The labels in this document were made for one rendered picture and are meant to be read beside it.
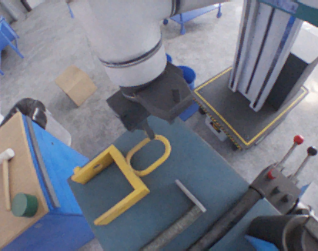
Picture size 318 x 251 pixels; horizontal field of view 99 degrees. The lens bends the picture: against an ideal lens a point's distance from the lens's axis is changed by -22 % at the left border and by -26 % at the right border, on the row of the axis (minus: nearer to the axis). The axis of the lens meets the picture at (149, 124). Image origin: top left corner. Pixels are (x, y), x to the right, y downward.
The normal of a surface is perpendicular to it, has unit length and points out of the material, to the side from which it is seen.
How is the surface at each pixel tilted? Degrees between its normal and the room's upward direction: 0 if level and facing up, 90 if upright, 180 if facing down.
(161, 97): 0
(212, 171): 0
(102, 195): 0
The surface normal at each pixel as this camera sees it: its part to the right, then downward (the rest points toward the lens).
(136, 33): 0.50, 0.70
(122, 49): 0.08, 0.86
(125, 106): -0.22, -0.48
